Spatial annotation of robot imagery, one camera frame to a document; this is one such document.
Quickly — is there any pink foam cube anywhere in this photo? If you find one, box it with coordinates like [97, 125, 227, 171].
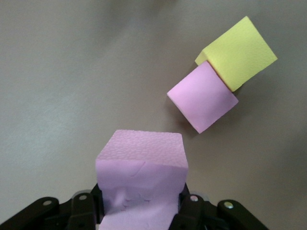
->
[167, 60, 239, 134]
[95, 129, 189, 230]

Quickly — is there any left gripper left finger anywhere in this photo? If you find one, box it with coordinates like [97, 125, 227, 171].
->
[0, 184, 105, 230]

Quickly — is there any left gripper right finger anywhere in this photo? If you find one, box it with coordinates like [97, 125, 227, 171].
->
[171, 183, 267, 230]

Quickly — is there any yellow foam cube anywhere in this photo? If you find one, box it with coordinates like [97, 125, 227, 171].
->
[194, 16, 278, 92]

